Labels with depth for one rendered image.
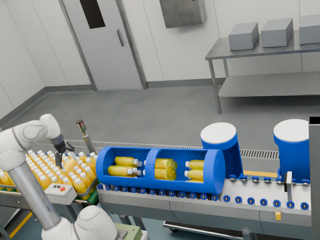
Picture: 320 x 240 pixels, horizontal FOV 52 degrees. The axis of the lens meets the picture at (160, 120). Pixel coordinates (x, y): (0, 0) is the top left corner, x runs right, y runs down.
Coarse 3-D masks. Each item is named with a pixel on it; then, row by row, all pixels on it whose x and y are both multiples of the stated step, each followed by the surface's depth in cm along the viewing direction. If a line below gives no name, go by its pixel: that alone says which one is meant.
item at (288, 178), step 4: (288, 172) 195; (284, 176) 194; (288, 176) 192; (284, 180) 191; (288, 180) 190; (284, 184) 190; (288, 184) 189; (292, 184) 200; (284, 188) 192; (288, 188) 190; (292, 188) 199; (288, 192) 192; (292, 192) 199; (288, 196) 194; (292, 196) 199; (288, 200) 195
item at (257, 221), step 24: (168, 192) 229; (240, 192) 212; (264, 192) 207; (144, 216) 253; (168, 216) 239; (192, 216) 225; (216, 216) 213; (240, 216) 205; (264, 216) 199; (288, 216) 192
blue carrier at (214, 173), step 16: (96, 160) 235; (112, 160) 253; (144, 160) 248; (176, 160) 236; (208, 160) 201; (224, 160) 220; (112, 176) 230; (144, 176) 245; (208, 176) 198; (224, 176) 220; (208, 192) 205
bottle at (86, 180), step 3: (81, 177) 248; (84, 177) 248; (87, 177) 249; (81, 180) 248; (84, 180) 248; (87, 180) 249; (84, 183) 249; (87, 183) 249; (90, 183) 252; (87, 186) 250; (93, 189) 255; (90, 192) 254
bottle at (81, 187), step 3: (78, 183) 242; (81, 183) 243; (78, 186) 243; (81, 186) 243; (84, 186) 245; (78, 189) 243; (81, 189) 244; (84, 189) 245; (81, 192) 245; (87, 195) 248; (84, 198) 248; (87, 198) 249
